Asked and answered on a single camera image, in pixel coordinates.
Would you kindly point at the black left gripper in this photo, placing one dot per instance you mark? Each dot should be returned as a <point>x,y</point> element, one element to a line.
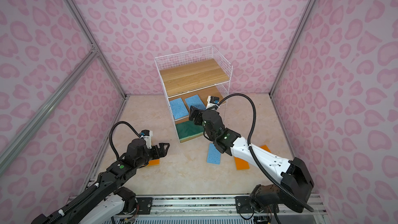
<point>163,151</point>

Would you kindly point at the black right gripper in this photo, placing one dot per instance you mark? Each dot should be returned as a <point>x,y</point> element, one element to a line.
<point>200,114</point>

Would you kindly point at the blue sponge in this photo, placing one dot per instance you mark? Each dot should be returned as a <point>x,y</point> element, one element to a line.
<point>213,156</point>
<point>178,108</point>
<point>196,102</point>

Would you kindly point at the green sponge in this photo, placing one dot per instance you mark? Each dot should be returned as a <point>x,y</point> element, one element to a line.
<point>188,130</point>

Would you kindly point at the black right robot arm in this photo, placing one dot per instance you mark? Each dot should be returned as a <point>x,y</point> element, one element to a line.
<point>291,182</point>

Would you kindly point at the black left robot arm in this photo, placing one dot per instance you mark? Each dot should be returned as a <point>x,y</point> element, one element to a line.
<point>108,182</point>

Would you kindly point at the orange sponge lower left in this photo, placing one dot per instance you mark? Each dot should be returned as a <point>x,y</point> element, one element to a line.
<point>155,162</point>

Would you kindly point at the orange sponge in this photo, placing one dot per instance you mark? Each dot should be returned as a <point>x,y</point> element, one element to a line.
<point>241,164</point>
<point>155,162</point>
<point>264,147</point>

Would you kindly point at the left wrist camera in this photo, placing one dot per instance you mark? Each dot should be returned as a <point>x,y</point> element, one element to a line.
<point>147,136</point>

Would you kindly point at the white wire wooden shelf rack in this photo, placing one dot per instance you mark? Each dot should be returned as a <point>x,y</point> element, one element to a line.
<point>203,72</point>

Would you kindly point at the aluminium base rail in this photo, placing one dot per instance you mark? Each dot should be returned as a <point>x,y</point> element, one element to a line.
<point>202,209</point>

